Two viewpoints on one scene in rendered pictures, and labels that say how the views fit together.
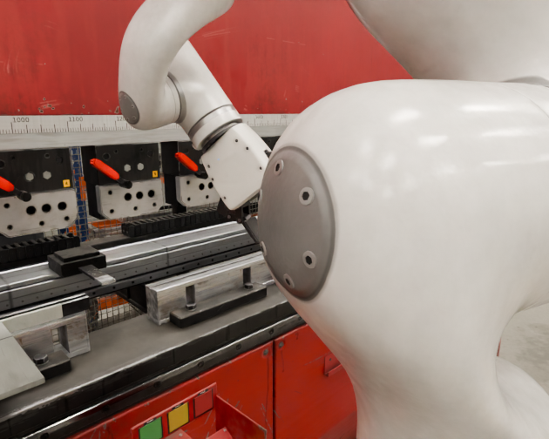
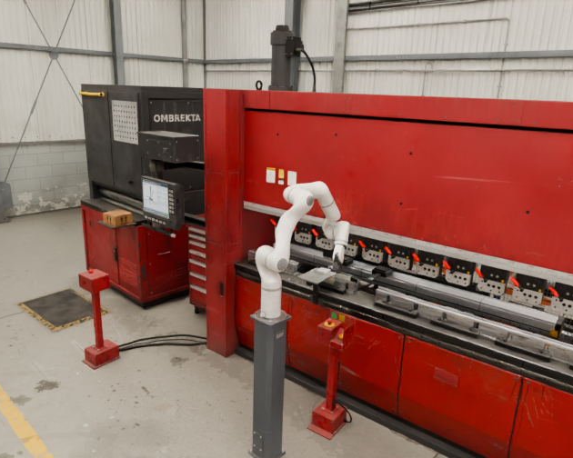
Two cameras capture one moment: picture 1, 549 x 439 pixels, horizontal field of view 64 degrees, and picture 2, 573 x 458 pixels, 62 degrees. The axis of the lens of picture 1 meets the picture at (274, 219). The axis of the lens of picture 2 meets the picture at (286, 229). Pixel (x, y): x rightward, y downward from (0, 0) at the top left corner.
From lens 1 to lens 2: 283 cm
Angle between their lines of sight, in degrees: 78
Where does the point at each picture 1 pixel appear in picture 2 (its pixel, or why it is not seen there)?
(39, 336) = (342, 282)
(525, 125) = (262, 251)
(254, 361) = (393, 335)
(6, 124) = not seen: hidden behind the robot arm
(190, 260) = (427, 294)
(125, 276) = (397, 285)
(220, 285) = (401, 303)
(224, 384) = (378, 333)
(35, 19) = (356, 202)
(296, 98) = (453, 241)
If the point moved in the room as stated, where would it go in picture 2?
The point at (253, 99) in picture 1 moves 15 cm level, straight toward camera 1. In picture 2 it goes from (427, 235) to (404, 236)
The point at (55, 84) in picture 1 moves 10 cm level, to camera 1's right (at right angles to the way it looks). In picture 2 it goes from (356, 218) to (361, 222)
